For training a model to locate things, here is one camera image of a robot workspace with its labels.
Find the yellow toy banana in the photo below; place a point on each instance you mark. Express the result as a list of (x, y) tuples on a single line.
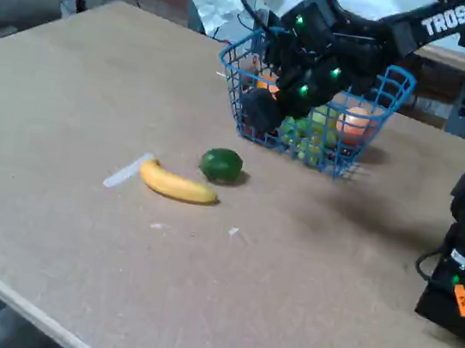
[(174, 186)]

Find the orange toy fruit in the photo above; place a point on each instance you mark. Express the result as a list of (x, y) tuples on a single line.
[(264, 83)]

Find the green toy grapes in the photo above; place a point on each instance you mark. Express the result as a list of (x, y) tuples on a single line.
[(310, 146)]

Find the peach coloured toy fruit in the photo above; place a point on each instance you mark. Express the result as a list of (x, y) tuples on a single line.
[(354, 124)]

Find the round green toy fruit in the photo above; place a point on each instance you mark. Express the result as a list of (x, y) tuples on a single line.
[(221, 164)]

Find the small white tape piece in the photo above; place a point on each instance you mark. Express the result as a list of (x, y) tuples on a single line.
[(233, 231)]

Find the wooden workbench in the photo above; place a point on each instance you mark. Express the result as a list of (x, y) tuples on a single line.
[(447, 61)]

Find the long white tape strip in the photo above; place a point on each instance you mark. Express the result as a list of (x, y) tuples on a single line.
[(126, 171)]

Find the small black camera box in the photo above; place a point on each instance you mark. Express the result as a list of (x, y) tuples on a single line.
[(311, 14)]

